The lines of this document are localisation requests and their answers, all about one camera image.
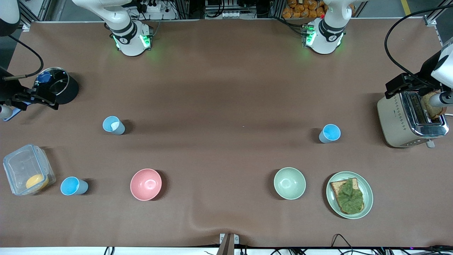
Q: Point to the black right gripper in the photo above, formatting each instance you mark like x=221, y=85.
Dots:
x=7, y=89

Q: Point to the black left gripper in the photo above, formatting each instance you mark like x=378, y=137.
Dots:
x=424, y=72

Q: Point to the light blue plastic cup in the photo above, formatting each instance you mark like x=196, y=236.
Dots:
x=114, y=125
x=73, y=186
x=330, y=133

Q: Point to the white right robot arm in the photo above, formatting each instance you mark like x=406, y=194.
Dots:
x=129, y=39

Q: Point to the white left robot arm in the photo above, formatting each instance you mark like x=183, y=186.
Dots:
x=327, y=35

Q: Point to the glass lid blue knob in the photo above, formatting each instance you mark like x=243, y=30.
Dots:
x=44, y=77

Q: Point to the cream and chrome toaster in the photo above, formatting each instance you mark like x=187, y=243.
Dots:
x=396, y=120

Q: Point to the dark bread slice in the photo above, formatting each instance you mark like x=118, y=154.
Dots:
x=433, y=111

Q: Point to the clear plastic food container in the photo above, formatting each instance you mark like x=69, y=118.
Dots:
x=21, y=166

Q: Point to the orange round fruit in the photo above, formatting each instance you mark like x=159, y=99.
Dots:
x=37, y=181

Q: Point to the brown toast slice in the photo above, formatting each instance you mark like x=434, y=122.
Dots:
x=335, y=186

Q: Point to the green lettuce leaf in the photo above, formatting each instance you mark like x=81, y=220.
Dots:
x=350, y=198

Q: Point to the bag of orange buns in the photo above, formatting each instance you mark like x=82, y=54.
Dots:
x=304, y=9

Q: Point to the pink bowl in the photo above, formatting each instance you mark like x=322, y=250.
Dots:
x=145, y=184

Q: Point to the pale green plate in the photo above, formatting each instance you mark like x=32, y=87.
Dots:
x=332, y=202

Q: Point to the white socket board with plugs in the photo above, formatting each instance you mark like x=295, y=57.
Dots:
x=155, y=9

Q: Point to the pale green bowl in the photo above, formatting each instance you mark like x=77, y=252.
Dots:
x=289, y=183

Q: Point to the white power strip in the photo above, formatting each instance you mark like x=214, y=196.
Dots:
x=230, y=15

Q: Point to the brown table cover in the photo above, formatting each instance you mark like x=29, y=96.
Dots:
x=226, y=159

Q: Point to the aluminium frame rail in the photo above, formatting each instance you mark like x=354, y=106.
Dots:
x=437, y=30
x=26, y=14

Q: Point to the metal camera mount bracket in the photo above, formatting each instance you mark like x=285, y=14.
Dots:
x=228, y=244

